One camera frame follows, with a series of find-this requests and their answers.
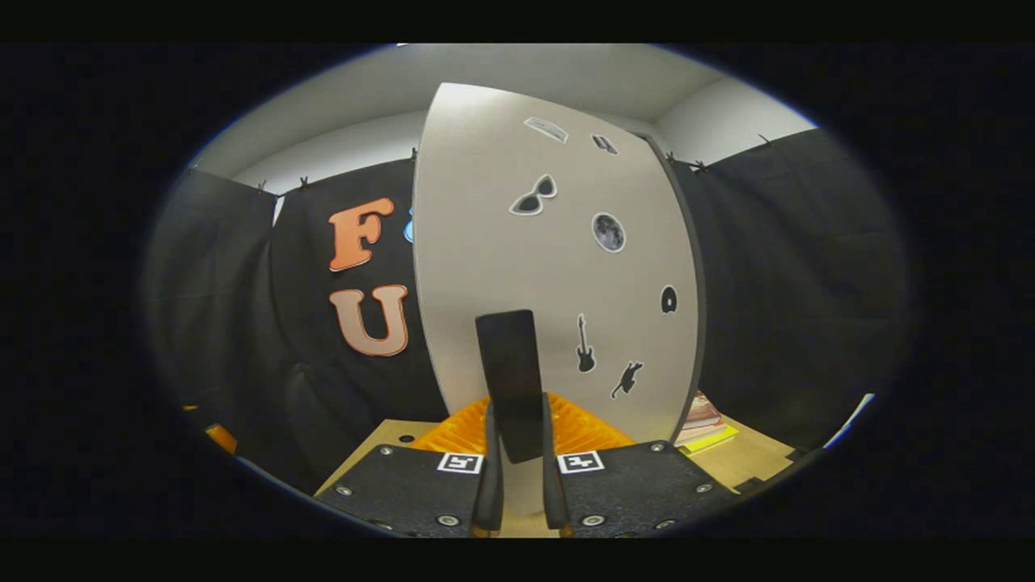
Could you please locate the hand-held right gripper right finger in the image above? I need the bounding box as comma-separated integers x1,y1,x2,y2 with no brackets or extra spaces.
539,393,741,539

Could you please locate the stack of books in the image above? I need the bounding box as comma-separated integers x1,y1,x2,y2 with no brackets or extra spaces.
675,392,739,456

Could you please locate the black door handle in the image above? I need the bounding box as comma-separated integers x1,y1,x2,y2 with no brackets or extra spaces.
475,310,547,465

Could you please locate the white cabinet door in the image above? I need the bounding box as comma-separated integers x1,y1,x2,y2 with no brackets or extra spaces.
412,81,701,518

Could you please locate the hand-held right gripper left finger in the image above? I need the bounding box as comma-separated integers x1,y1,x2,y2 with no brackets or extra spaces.
315,394,505,539

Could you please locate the black backdrop cloth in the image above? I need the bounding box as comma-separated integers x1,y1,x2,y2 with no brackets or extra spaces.
146,128,915,494

